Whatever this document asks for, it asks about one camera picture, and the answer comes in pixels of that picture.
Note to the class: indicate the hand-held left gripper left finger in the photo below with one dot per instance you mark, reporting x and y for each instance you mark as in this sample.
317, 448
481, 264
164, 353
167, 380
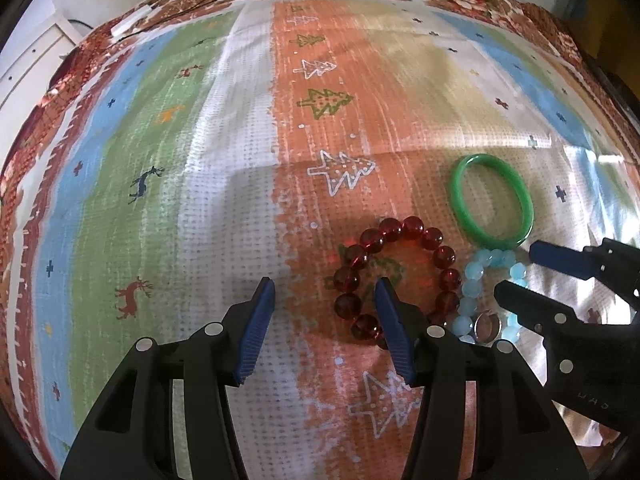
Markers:
255, 325

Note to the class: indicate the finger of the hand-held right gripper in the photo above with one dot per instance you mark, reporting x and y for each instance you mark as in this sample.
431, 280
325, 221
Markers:
530, 302
555, 257

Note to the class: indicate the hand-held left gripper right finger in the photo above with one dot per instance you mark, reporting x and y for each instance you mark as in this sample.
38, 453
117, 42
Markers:
395, 330

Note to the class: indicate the green jade bangle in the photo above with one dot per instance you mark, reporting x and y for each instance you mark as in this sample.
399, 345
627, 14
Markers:
456, 187

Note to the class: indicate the striped printed cloth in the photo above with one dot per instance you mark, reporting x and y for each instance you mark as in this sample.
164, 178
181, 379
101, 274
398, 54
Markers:
200, 160

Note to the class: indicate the white power adapter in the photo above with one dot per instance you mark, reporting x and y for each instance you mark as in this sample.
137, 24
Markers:
130, 22

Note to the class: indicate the white headboard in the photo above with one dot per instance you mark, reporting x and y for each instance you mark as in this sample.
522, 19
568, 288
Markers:
30, 60

